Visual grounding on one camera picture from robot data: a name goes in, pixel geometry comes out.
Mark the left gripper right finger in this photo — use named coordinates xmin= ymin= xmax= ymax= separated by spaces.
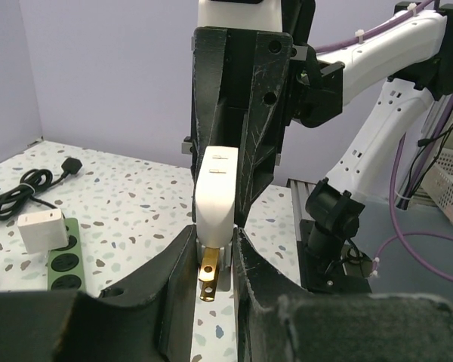
xmin=232 ymin=230 xmax=453 ymax=361

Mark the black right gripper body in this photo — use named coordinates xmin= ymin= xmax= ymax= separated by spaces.
xmin=190 ymin=26 xmax=294 ymax=152

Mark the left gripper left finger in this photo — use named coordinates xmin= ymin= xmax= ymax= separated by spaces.
xmin=0 ymin=225 xmax=196 ymax=361

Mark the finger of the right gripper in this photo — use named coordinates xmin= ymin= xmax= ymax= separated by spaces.
xmin=190 ymin=101 xmax=224 ymax=222
xmin=236 ymin=106 xmax=285 ymax=226

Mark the white charger plug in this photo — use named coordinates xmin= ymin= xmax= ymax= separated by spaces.
xmin=17 ymin=209 xmax=69 ymax=254
xmin=196 ymin=146 xmax=239 ymax=302

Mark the green power strip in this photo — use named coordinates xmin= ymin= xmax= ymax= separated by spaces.
xmin=47 ymin=218 xmax=86 ymax=292

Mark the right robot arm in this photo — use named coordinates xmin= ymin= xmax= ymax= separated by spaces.
xmin=191 ymin=1 xmax=453 ymax=293

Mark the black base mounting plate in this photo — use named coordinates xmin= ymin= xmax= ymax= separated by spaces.
xmin=297 ymin=219 xmax=373 ymax=295

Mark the white perforated basket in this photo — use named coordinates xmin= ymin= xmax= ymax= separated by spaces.
xmin=421 ymin=149 xmax=453 ymax=225

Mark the black power cable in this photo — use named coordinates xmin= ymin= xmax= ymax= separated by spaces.
xmin=0 ymin=157 xmax=85 ymax=222

